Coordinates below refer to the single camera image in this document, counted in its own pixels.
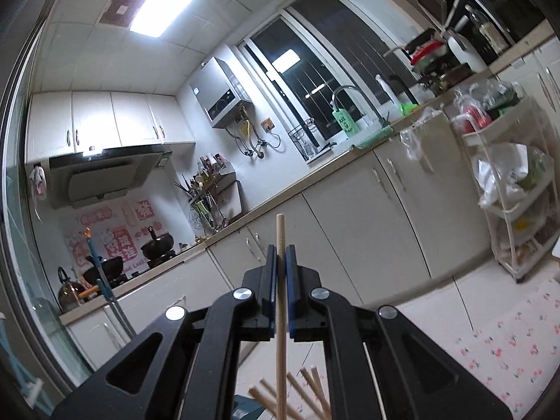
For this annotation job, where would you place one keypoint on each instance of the white kitchen base cabinets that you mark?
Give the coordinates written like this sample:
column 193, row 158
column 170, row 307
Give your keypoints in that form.
column 377, row 225

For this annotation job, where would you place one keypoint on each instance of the white electric kettle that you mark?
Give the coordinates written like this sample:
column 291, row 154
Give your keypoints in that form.
column 461, row 47

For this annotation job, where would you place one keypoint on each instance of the cherry pattern tablecloth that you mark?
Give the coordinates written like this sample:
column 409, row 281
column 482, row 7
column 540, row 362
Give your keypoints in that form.
column 516, row 355

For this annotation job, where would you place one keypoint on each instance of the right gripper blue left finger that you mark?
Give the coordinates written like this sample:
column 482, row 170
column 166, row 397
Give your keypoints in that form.
column 270, row 301

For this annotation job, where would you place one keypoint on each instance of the dark blue box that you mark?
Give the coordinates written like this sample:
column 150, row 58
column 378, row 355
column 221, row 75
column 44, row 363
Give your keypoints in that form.
column 245, row 408

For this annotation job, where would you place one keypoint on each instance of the blue mop handle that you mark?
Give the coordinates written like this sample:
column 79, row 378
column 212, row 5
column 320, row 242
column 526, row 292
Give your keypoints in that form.
column 106, row 289

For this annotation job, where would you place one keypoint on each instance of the green soap bottle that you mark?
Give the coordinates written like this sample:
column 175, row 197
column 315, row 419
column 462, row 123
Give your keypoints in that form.
column 347, row 123

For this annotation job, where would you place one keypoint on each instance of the kitchen window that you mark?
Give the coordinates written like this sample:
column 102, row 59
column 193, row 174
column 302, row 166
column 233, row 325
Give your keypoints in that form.
column 311, row 47

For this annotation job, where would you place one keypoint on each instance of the chrome sink faucet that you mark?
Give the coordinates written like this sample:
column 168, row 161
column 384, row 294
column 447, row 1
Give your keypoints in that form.
column 350, row 97

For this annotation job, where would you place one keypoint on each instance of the wall water heater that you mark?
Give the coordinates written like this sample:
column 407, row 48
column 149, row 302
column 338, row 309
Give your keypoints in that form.
column 220, row 94

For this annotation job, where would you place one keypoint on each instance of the ceiling light panel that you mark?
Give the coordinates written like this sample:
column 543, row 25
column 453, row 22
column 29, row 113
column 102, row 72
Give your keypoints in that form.
column 155, row 16

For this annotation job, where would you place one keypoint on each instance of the white upper cabinets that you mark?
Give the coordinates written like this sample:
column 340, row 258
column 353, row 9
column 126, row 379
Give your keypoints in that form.
column 69, row 122

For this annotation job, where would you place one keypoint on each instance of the white rolling storage cart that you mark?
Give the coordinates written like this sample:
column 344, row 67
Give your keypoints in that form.
column 514, row 157

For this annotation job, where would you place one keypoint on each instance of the steel kettle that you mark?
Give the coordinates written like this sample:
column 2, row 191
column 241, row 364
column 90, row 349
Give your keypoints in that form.
column 68, row 295

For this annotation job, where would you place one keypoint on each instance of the dish utensil rack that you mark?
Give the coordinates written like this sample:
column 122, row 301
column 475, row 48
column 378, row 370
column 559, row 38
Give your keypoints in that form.
column 213, row 195

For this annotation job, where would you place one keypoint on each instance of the grey range hood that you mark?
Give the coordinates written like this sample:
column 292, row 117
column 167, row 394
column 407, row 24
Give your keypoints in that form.
column 82, row 179

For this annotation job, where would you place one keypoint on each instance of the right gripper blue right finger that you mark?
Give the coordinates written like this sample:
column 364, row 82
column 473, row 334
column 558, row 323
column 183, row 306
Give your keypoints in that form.
column 293, row 289

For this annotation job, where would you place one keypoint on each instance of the black wok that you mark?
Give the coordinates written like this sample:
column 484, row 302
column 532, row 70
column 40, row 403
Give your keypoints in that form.
column 158, row 246

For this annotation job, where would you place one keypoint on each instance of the microwave oven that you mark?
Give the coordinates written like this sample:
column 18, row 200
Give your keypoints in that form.
column 492, row 26

